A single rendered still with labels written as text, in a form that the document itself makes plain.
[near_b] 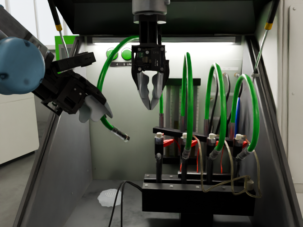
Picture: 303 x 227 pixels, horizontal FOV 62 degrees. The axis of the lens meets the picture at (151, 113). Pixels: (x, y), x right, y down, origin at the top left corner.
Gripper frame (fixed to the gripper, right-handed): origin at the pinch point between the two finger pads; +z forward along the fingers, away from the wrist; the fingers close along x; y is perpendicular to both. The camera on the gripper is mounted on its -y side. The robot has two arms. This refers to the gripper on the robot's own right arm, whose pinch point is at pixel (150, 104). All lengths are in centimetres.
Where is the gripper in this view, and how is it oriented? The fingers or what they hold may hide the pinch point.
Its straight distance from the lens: 62.3
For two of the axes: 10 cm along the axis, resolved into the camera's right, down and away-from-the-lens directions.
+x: 10.0, 0.2, -0.7
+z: 0.0, 9.7, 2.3
